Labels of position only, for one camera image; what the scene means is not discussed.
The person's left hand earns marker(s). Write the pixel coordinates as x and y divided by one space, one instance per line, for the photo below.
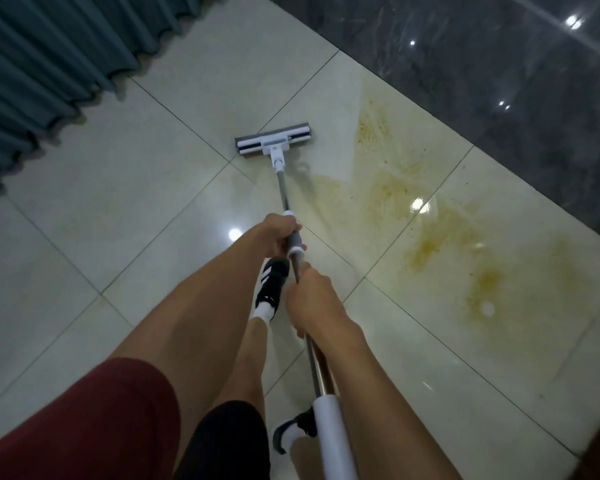
274 235

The person's right hand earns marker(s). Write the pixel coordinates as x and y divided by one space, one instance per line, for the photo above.
320 309

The person's right thumb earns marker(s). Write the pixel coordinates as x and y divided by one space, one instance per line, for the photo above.
305 272

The person's left fingers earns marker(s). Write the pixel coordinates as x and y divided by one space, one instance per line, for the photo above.
289 225

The white and steel floor mop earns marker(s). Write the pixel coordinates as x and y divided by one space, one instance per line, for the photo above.
331 434

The person's right forearm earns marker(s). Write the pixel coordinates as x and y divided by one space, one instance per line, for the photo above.
380 409

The person's left forearm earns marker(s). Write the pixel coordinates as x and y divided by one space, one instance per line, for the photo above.
220 289

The black striped left shoe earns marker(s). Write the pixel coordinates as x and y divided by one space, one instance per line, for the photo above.
272 284

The white left sock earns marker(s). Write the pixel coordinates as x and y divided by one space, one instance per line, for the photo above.
262 312

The person's left leg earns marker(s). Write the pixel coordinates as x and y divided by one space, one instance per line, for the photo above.
245 364

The person's leg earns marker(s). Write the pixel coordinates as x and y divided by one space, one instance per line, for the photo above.
245 364
307 459

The black right shoe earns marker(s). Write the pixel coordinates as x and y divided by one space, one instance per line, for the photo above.
306 420

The person's right leg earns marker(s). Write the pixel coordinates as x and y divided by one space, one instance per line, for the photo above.
307 459

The black shorts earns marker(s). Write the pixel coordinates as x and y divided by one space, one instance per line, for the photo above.
227 444

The dark red shirt sleeve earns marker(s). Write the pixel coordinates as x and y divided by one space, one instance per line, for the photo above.
90 424

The teal pleated curtain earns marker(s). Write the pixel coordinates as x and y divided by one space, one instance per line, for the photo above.
45 59

